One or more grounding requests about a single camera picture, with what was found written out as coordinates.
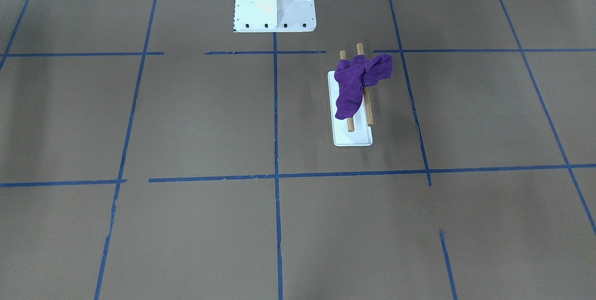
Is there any purple towel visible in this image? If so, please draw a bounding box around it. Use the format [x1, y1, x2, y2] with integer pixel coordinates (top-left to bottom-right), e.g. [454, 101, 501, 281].
[334, 54, 393, 120]

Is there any white towel rack with wooden bars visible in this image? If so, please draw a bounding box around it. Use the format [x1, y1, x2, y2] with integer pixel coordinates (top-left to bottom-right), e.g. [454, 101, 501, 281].
[327, 60, 374, 147]

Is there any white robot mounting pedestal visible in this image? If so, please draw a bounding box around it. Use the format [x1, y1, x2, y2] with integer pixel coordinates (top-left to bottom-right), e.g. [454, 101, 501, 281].
[233, 0, 317, 33]

